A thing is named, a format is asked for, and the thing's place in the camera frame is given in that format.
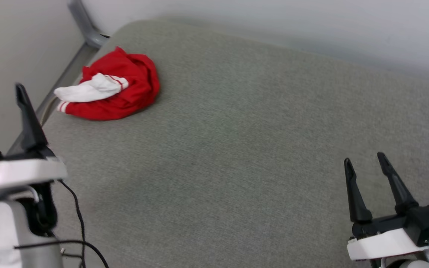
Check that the red and white jersey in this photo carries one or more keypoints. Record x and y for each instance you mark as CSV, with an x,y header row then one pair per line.
x,y
132,85

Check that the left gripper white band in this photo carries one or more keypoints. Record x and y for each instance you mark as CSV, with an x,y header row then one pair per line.
x,y
21,171

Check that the grey fabric sofa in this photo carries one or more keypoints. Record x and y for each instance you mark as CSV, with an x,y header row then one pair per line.
x,y
237,149

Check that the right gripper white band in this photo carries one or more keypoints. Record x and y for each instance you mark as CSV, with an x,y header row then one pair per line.
x,y
382,242

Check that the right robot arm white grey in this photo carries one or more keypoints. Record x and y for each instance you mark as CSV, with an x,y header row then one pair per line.
x,y
412,264

